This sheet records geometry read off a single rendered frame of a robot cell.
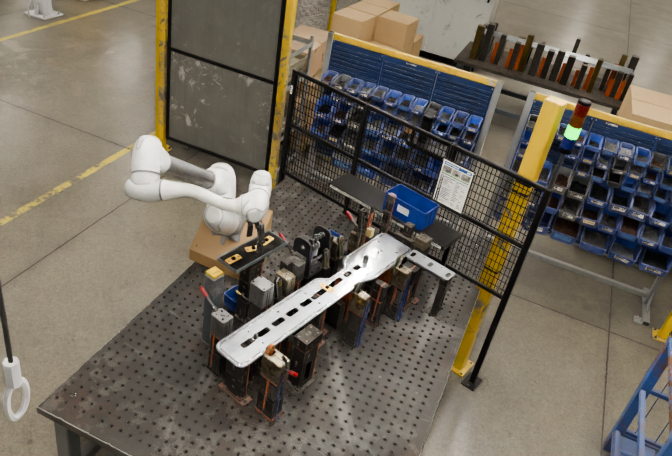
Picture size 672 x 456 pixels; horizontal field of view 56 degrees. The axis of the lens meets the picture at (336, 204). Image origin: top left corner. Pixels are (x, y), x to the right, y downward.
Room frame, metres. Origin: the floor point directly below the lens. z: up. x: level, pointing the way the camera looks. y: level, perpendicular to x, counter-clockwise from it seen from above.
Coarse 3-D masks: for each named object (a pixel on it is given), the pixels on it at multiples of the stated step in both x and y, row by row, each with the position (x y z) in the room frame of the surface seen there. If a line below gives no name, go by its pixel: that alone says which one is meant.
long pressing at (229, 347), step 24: (384, 240) 3.10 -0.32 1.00; (360, 264) 2.83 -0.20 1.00; (384, 264) 2.87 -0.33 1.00; (312, 288) 2.55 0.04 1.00; (336, 288) 2.59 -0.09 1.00; (264, 312) 2.30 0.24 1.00; (312, 312) 2.37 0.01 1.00; (240, 336) 2.12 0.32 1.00; (264, 336) 2.15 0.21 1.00; (288, 336) 2.19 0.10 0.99; (240, 360) 1.98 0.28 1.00
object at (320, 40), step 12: (300, 36) 6.30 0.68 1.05; (324, 36) 6.45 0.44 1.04; (324, 48) 6.32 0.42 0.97; (312, 60) 5.99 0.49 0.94; (312, 72) 6.04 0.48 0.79; (300, 84) 6.29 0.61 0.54; (312, 84) 5.86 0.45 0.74; (288, 96) 6.16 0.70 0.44; (300, 96) 6.22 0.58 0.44; (312, 96) 5.82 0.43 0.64; (312, 120) 5.82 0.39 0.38; (300, 144) 5.84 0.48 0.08
